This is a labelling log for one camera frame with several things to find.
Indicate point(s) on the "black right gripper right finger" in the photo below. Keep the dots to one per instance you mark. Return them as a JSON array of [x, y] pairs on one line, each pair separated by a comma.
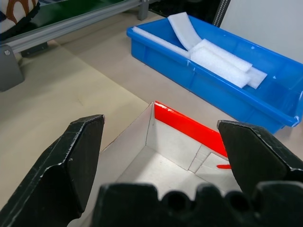
[[255, 156]]

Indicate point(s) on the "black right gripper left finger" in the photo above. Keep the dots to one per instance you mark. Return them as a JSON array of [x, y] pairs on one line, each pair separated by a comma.
[[64, 165]]

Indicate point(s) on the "red and white shoebox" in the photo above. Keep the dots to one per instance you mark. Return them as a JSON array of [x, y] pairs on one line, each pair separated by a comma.
[[165, 151]]

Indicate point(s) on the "flat white foam pad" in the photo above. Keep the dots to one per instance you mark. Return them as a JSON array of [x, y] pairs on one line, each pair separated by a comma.
[[256, 76]]

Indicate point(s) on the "blue plastic bin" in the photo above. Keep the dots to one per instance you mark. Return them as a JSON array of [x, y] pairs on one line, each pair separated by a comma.
[[236, 78]]

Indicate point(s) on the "thick white foam block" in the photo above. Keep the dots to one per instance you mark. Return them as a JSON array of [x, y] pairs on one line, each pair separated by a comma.
[[220, 61]]

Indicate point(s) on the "long white foam strip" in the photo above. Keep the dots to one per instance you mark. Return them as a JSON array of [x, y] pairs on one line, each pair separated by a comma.
[[163, 43]]

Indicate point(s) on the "curved white foam sheet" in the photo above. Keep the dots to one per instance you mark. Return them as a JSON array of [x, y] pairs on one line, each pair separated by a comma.
[[183, 29]]

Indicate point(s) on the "dark green conveyor belt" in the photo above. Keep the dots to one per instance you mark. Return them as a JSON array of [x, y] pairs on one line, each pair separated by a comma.
[[71, 11]]

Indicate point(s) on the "white shoe with brown pattern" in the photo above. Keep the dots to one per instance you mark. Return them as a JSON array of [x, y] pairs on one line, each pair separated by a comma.
[[16, 14]]

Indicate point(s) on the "grey metal frame bracket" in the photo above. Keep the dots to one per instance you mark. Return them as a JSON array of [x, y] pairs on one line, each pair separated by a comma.
[[9, 68]]

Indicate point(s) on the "aluminium conveyor frame rail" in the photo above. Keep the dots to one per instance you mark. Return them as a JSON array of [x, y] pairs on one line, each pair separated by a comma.
[[71, 26]]

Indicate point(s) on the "black perforated metal post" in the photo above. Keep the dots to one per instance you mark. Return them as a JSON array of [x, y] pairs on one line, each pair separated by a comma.
[[221, 13]]

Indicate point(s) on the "grey metal frame leg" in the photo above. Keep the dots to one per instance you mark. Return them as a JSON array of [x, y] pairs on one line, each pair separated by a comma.
[[142, 9]]

